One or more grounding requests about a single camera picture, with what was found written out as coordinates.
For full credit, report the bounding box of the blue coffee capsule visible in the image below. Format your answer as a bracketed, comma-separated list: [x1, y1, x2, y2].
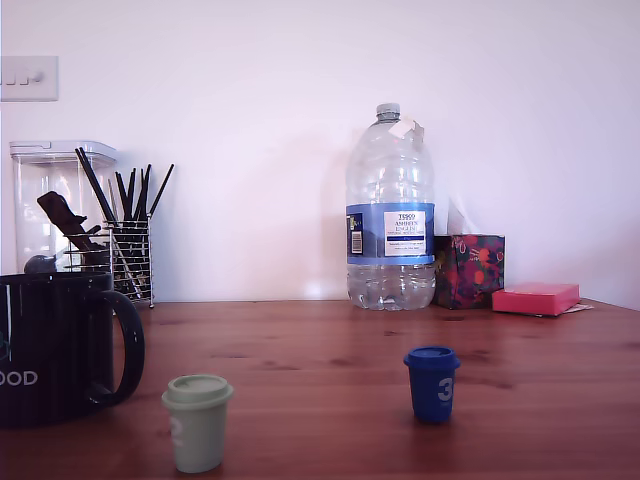
[403, 345, 462, 425]

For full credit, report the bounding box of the pale green coffee capsule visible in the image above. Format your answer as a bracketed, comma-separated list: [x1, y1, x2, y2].
[160, 373, 235, 474]

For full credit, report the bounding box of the large clear water bottle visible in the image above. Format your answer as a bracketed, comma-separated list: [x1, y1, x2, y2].
[345, 103, 437, 312]

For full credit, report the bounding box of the white tissue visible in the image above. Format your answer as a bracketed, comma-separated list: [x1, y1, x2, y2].
[447, 195, 484, 237]

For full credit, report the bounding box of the floral tissue box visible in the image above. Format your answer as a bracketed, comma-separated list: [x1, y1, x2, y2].
[432, 233, 506, 310]

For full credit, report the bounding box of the black chopstick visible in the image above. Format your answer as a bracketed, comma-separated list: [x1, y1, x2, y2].
[80, 149, 122, 224]
[74, 147, 117, 224]
[126, 168, 138, 222]
[134, 168, 147, 222]
[148, 163, 176, 219]
[114, 171, 131, 222]
[141, 163, 153, 222]

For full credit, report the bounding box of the pink flat box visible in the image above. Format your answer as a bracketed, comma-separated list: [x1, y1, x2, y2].
[491, 282, 582, 318]

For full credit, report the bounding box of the dark brown wooden utensil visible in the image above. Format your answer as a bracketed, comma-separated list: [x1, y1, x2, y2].
[36, 190, 102, 252]

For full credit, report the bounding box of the grey round object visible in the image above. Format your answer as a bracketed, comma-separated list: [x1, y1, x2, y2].
[24, 254, 58, 275]

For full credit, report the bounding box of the black mug with white lettering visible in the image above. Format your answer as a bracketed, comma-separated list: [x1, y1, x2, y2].
[0, 272, 147, 429]

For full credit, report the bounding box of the clear plastic storage container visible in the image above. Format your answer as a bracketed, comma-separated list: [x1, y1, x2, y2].
[8, 141, 119, 276]

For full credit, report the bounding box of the chrome wire utensil rack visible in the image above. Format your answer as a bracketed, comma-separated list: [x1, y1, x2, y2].
[63, 219, 157, 311]

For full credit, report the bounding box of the white light switch plate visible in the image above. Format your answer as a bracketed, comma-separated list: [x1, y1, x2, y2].
[0, 55, 60, 103]

